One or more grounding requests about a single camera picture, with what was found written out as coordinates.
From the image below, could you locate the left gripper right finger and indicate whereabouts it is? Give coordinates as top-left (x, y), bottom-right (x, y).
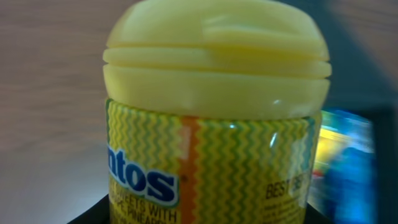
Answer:
top-left (306, 204), bottom-right (333, 224)

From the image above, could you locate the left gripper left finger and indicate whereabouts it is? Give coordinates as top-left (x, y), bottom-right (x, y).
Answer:
top-left (67, 195), bottom-right (109, 224)

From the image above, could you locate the blue wafer bar wrapper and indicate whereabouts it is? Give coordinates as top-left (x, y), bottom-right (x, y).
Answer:
top-left (308, 110), bottom-right (377, 224)

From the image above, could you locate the yellow Mentos bottle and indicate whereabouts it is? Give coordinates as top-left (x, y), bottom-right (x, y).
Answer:
top-left (103, 0), bottom-right (331, 224)

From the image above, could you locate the yellow Hacks candy bag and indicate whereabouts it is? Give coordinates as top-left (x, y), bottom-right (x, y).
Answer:
top-left (313, 128), bottom-right (349, 176)

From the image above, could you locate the dark green open box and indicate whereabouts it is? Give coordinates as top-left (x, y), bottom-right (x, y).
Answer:
top-left (286, 0), bottom-right (397, 223)

